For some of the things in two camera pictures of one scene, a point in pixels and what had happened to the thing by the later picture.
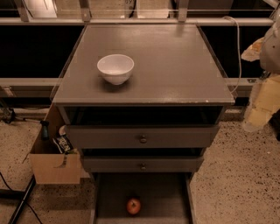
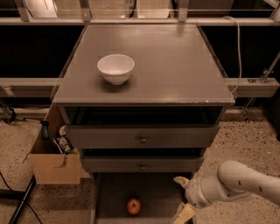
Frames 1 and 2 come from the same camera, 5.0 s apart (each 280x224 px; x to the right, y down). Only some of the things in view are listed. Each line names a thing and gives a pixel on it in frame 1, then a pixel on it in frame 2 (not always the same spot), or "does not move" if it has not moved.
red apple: x=133 y=206 does not move
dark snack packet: x=64 y=143 does not move
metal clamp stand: x=8 y=115 does not move
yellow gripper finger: x=252 y=52 -> x=204 y=190
